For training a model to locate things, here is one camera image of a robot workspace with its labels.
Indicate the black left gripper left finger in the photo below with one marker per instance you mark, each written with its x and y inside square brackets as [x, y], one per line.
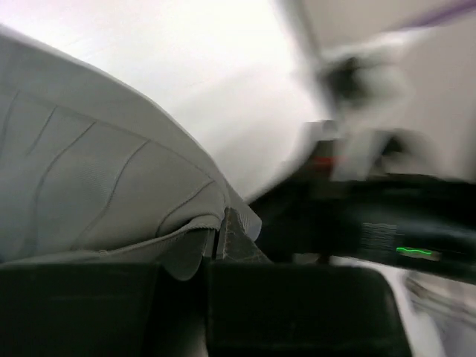
[112, 309]

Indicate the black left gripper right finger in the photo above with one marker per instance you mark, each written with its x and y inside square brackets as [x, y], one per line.
[258, 309]

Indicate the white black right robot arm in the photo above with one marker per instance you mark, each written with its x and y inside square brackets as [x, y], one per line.
[341, 201]

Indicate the grey pleated skirt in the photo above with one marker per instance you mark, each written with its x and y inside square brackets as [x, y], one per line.
[93, 171]

